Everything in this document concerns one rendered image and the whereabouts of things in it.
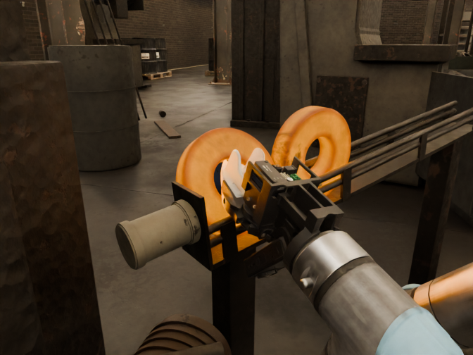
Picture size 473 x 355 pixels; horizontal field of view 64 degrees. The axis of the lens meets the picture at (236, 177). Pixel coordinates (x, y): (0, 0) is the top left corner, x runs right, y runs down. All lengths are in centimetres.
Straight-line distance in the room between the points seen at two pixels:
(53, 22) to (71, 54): 180
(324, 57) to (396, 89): 51
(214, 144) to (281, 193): 15
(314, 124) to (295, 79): 218
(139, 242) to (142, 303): 105
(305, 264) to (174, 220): 18
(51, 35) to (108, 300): 355
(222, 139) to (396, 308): 32
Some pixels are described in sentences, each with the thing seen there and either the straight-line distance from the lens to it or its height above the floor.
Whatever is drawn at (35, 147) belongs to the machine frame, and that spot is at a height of 77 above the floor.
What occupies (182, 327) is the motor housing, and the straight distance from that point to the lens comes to 55.
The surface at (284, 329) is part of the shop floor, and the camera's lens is 136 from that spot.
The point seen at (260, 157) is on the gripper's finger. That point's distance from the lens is 51.
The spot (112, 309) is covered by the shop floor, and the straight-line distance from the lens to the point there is 150.
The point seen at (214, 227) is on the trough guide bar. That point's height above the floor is 67.
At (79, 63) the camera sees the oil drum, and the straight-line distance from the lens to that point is 284.
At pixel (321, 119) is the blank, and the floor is 78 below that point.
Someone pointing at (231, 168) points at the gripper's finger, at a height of 74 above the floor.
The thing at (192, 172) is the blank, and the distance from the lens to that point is 51.
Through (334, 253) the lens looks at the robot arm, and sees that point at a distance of 38.
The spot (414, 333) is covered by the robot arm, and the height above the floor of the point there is 68.
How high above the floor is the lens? 90
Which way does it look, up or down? 20 degrees down
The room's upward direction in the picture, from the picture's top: straight up
